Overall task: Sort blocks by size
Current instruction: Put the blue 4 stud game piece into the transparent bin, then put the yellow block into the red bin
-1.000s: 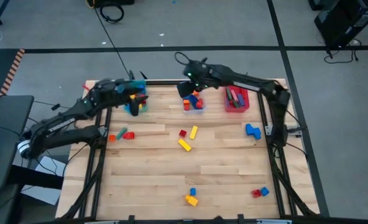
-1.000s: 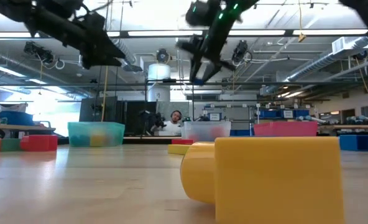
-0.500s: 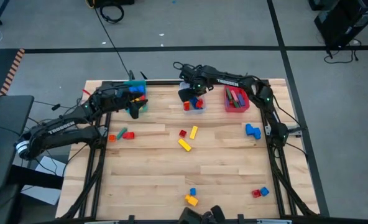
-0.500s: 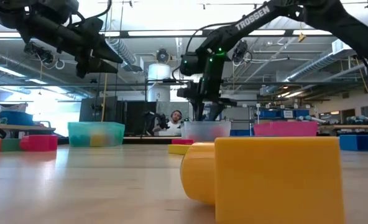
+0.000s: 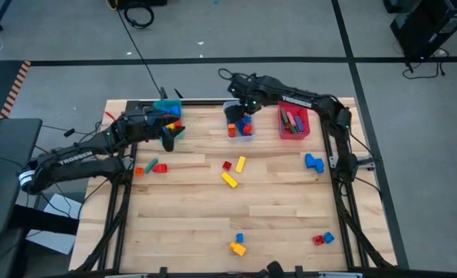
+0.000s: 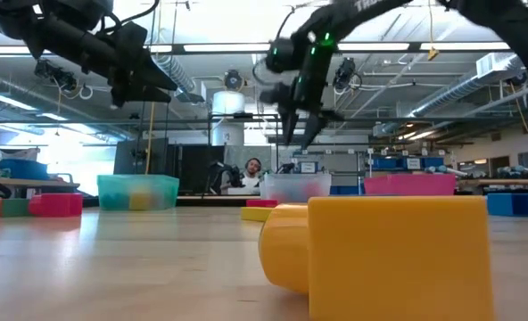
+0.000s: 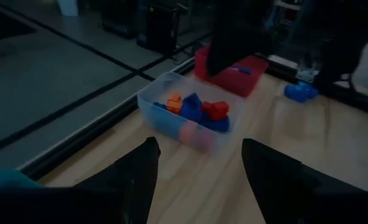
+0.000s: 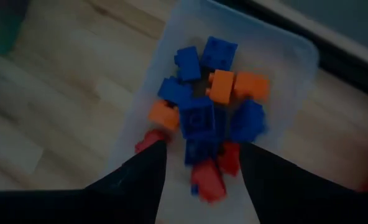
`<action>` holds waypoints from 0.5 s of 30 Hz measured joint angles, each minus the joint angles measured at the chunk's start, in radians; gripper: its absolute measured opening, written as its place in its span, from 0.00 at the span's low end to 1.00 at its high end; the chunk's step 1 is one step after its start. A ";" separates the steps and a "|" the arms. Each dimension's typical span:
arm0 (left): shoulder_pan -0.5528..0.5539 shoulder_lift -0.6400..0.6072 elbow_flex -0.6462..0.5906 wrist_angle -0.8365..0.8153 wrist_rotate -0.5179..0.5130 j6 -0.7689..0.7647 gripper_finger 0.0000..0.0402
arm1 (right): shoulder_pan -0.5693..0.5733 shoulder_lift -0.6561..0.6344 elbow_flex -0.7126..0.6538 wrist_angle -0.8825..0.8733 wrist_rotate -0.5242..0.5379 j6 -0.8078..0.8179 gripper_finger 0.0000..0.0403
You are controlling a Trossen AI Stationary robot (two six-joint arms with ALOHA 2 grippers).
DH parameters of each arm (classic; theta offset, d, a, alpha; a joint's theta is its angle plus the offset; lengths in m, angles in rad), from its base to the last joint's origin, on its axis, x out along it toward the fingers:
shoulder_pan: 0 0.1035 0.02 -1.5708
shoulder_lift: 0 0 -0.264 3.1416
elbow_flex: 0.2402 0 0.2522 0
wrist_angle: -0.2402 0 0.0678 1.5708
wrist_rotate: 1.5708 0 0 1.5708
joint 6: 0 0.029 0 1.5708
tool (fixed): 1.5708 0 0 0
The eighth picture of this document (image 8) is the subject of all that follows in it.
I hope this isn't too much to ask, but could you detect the small blue block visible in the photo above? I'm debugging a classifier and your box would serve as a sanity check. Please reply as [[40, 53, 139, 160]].
[[157, 76, 194, 105], [183, 136, 221, 166], [229, 99, 267, 144]]

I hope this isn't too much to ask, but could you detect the small blue stud brick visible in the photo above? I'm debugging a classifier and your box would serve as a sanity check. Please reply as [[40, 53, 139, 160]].
[[200, 35, 239, 72]]

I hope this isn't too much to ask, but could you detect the small orange block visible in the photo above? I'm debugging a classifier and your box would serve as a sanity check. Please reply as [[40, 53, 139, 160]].
[[233, 72, 271, 101], [148, 100, 180, 132], [205, 69, 236, 105]]

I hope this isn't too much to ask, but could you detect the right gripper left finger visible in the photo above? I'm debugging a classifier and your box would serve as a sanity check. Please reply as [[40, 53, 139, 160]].
[[84, 140, 168, 224]]

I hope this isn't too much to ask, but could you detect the small red block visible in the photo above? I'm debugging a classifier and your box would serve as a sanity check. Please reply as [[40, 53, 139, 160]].
[[190, 159, 227, 203], [218, 141, 242, 177], [134, 129, 170, 154]]

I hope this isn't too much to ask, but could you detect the clear plastic bin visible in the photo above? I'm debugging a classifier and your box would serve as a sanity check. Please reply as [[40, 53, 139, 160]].
[[106, 0, 321, 224]]

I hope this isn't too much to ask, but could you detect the wide blue brick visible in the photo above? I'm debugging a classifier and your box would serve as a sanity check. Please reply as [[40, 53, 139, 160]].
[[178, 96, 218, 139]]

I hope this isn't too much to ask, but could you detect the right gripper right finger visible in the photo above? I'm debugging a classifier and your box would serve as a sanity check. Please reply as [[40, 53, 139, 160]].
[[239, 142, 359, 224]]

